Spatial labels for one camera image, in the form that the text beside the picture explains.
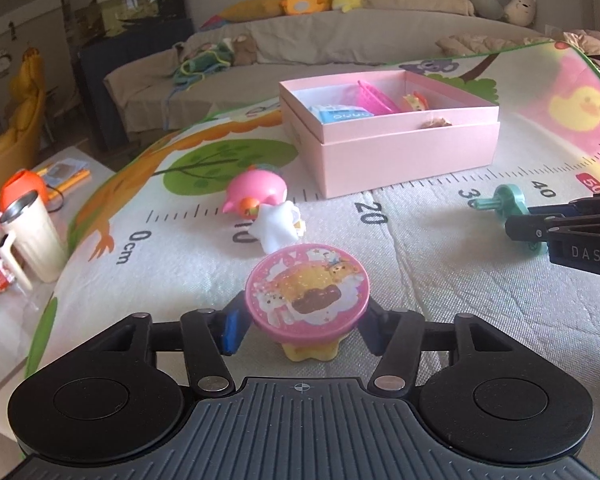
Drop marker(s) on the pink plastic basket scoop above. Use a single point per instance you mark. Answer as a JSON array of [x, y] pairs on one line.
[[377, 97]]

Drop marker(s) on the orange ball toy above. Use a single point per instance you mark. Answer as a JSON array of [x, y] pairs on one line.
[[22, 187]]

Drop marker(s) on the yellow pillow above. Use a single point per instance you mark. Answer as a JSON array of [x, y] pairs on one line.
[[252, 9]]

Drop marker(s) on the teal plastic toy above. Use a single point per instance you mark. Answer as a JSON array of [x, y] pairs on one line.
[[507, 202]]

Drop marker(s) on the white bear plush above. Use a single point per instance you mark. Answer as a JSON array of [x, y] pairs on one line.
[[521, 7]]

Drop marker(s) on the blue tissue packet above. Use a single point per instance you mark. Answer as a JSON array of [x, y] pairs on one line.
[[340, 114]]

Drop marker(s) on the pink cardboard box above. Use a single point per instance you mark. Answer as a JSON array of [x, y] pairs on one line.
[[410, 160]]

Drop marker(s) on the pink round-lid toy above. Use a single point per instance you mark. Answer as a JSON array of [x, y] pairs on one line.
[[305, 285]]

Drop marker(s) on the dark cabinet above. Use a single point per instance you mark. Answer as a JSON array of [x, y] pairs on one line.
[[130, 60]]

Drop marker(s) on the grey sofa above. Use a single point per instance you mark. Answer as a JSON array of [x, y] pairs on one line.
[[330, 35]]

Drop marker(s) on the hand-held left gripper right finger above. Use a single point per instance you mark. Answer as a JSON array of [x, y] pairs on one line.
[[375, 332]]

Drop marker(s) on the white coffee table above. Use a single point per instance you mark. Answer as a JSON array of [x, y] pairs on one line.
[[10, 360]]

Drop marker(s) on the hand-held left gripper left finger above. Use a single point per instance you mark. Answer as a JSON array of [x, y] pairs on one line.
[[231, 332]]

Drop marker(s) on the printed play mat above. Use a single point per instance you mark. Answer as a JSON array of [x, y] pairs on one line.
[[480, 310]]

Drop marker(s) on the cream red round toy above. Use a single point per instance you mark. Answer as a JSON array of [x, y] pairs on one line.
[[416, 101]]

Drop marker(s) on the yellow chair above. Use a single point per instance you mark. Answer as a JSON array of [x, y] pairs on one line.
[[15, 140]]

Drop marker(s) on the brown rabbit plush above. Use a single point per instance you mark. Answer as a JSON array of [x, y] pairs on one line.
[[243, 50]]

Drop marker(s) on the pink pig toy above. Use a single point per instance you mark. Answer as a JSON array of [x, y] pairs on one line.
[[257, 190]]

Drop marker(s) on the glass aquarium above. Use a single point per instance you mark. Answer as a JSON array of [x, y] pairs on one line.
[[125, 15]]

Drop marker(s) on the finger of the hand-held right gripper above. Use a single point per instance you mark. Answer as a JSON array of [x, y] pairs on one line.
[[580, 206], [535, 227]]

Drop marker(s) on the white star toy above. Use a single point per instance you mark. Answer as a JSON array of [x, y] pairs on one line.
[[275, 227]]

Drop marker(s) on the book with yellow pencils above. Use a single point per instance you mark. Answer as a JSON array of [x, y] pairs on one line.
[[65, 172]]

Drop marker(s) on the panda wall decoration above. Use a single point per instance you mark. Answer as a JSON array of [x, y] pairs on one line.
[[3, 64]]

